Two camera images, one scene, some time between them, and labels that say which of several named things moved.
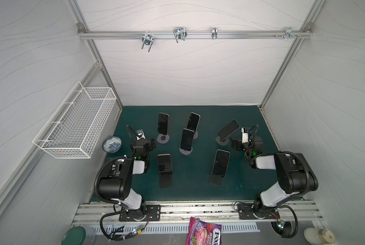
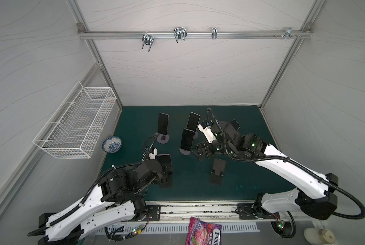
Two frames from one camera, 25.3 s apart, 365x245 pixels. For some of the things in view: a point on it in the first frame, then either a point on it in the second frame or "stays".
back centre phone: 193,122 stays
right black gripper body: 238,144 → 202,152
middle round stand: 185,152 stays
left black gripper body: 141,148 → 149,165
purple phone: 164,162 stays
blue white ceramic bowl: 111,144 stays
